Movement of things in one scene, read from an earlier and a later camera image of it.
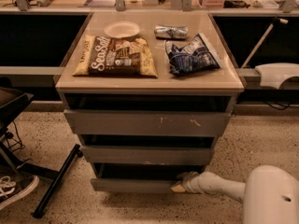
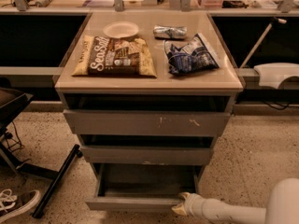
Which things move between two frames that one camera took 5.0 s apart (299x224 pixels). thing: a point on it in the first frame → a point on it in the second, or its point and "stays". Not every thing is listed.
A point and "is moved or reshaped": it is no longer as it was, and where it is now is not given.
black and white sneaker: [14, 188] → [12, 205]
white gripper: [191, 181] → [197, 203]
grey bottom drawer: [133, 186] is moved or reshaped
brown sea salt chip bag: [102, 56] stays
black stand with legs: [11, 101] stays
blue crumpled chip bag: [197, 56] stays
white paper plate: [121, 29] stays
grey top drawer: [147, 123] stays
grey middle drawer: [148, 155] stays
